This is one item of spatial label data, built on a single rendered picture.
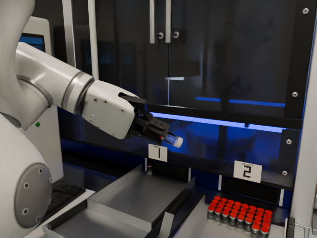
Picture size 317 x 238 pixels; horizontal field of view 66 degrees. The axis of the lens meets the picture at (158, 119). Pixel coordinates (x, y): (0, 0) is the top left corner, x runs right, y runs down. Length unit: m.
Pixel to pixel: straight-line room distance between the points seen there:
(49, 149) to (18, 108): 0.79
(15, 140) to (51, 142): 0.93
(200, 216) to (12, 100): 0.65
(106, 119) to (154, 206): 0.48
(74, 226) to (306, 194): 0.70
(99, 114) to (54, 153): 0.79
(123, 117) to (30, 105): 0.16
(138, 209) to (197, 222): 0.20
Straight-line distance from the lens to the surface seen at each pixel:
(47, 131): 1.21
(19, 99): 0.45
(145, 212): 0.87
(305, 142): 0.82
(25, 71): 0.50
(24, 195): 0.30
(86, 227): 0.84
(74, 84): 0.48
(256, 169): 0.86
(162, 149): 0.96
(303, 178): 0.86
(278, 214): 0.95
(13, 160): 0.30
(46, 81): 0.49
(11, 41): 0.42
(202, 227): 0.82
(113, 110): 0.46
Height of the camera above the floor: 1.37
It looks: 13 degrees down
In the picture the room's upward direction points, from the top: straight up
